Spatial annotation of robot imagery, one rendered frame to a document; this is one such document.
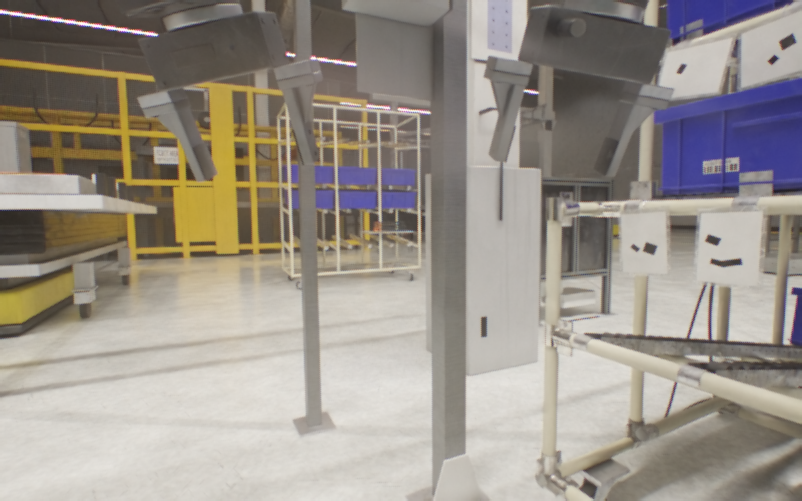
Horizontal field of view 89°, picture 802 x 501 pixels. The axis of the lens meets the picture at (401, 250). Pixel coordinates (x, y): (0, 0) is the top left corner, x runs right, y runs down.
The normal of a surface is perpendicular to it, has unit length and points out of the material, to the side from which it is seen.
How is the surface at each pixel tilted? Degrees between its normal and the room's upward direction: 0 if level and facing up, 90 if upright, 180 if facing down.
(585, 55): 114
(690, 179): 93
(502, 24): 90
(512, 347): 90
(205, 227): 90
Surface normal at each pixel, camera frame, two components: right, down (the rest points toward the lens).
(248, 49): -0.11, 0.47
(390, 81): 0.43, 0.07
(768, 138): -0.89, 0.10
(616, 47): 0.10, 0.47
